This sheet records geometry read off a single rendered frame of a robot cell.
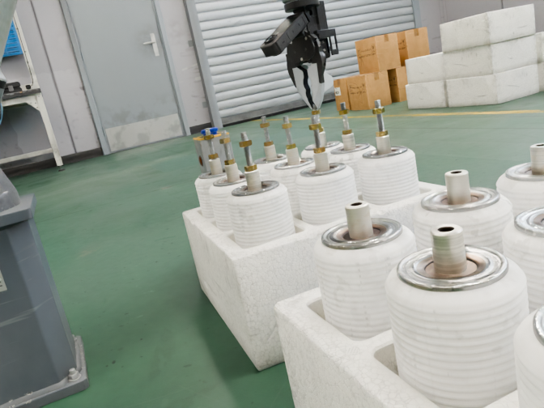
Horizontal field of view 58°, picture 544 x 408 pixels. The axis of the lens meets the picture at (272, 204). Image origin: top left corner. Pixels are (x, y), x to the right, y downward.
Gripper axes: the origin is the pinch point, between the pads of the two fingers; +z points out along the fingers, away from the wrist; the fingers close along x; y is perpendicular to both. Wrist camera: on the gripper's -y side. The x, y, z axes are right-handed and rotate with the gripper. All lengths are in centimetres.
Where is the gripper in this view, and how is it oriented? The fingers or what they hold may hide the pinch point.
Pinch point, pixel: (312, 103)
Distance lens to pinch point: 104.9
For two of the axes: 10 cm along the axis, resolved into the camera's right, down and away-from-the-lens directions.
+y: 6.8, -3.1, 6.7
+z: 2.0, 9.5, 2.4
